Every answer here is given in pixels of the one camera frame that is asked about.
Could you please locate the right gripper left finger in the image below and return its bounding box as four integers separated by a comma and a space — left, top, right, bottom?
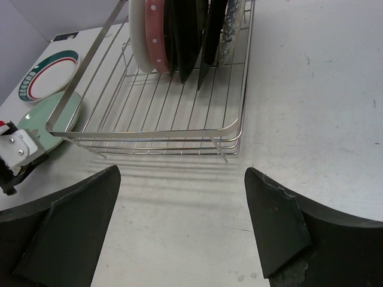
1, 165, 120, 286

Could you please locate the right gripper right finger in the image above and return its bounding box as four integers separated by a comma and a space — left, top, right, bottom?
244, 167, 382, 286

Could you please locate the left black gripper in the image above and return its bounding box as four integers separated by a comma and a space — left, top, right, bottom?
1, 154, 49, 196

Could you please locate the mint green flower plate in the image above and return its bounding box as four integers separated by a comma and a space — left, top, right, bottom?
16, 90, 83, 155

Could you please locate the wire dish rack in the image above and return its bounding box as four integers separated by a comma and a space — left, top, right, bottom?
45, 1, 255, 158

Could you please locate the white plate green rim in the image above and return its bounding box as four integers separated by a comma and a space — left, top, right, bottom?
129, 0, 154, 73
18, 50, 81, 102

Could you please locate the pink dotted plate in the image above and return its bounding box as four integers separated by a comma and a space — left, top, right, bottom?
145, 0, 170, 74

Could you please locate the teal square plate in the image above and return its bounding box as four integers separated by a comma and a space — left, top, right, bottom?
164, 0, 209, 84

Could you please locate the speckled round plate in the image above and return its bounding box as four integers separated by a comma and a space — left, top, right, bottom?
218, 0, 246, 67

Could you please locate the black floral square plate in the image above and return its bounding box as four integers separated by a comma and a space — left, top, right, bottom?
196, 0, 222, 90

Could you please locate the left blue table label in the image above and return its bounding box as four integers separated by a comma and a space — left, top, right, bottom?
51, 31, 79, 42

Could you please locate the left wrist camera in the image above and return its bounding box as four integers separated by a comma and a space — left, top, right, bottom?
1, 121, 44, 176

